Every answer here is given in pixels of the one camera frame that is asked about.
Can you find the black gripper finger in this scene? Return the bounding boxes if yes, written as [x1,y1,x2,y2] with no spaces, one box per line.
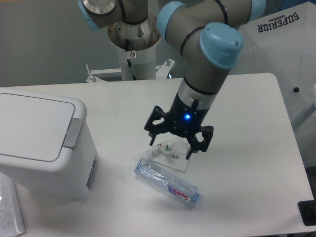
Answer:
[186,125,214,159]
[144,105,170,146]

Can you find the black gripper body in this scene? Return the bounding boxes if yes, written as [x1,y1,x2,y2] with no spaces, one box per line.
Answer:
[165,94,210,137]

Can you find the white push-top trash can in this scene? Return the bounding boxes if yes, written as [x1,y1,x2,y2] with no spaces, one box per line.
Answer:
[0,88,98,199]

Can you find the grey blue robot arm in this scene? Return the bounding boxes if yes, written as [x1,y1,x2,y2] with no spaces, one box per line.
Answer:
[78,0,266,156]

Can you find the crumpled clear plastic wrapper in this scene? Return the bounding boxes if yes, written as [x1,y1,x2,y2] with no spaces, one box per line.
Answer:
[145,138,190,173]

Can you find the clear plastic water bottle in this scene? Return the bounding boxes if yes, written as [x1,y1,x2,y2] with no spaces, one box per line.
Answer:
[134,158,204,208]

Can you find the white superior umbrella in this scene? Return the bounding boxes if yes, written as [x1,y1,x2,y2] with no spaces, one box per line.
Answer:
[231,0,316,121]

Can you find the black device at table edge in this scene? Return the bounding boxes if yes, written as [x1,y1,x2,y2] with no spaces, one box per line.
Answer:
[298,200,316,226]

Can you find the white paper notepad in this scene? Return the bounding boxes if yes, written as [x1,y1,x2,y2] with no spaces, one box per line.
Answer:
[0,173,26,237]

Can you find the black cable on pedestal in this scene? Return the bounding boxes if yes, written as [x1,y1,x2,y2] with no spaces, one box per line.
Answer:
[124,38,138,81]

